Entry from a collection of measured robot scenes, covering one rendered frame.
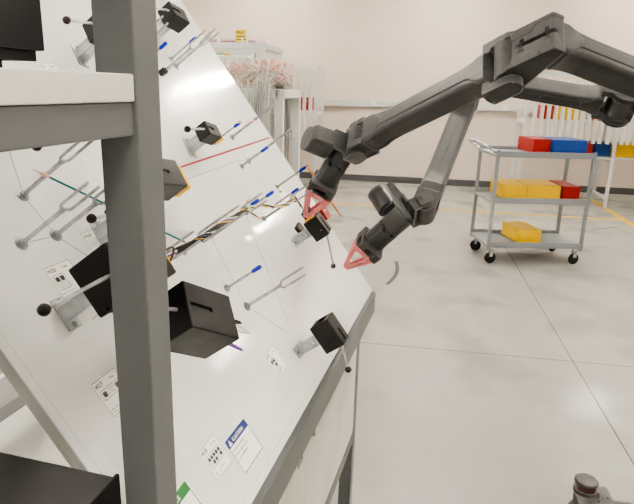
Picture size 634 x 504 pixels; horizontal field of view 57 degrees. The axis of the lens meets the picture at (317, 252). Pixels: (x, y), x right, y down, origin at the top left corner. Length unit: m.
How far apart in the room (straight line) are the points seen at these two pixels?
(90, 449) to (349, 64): 9.04
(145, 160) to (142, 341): 0.15
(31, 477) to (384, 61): 9.16
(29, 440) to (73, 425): 0.53
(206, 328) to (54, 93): 0.42
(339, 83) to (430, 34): 1.54
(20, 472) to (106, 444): 0.19
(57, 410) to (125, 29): 0.45
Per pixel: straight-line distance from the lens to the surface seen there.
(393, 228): 1.40
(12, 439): 1.30
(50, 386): 0.76
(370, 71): 9.55
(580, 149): 5.50
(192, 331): 0.74
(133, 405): 0.55
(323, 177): 1.39
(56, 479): 0.58
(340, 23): 9.64
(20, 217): 0.87
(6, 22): 0.43
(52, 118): 0.40
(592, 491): 2.09
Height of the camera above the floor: 1.46
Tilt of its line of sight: 16 degrees down
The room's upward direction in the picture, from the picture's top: 2 degrees clockwise
